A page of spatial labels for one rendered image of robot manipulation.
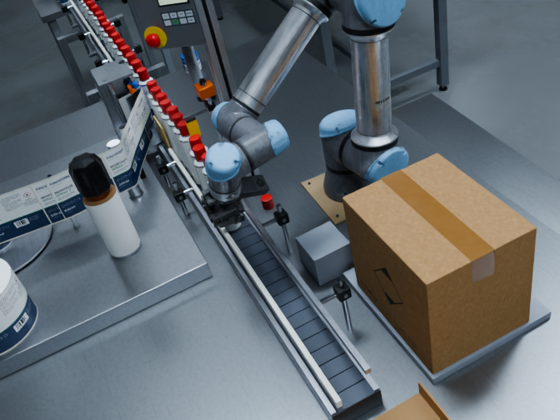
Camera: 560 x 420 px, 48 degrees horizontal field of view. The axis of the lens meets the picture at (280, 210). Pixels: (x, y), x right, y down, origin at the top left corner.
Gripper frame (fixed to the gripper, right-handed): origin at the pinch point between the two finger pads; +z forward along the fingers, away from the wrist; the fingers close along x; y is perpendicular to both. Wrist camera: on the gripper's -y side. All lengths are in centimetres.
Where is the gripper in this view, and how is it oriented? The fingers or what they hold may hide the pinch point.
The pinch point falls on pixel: (235, 217)
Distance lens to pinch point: 162.8
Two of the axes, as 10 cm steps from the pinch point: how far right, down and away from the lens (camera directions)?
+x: 4.7, 8.2, -3.3
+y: -8.8, 4.2, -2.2
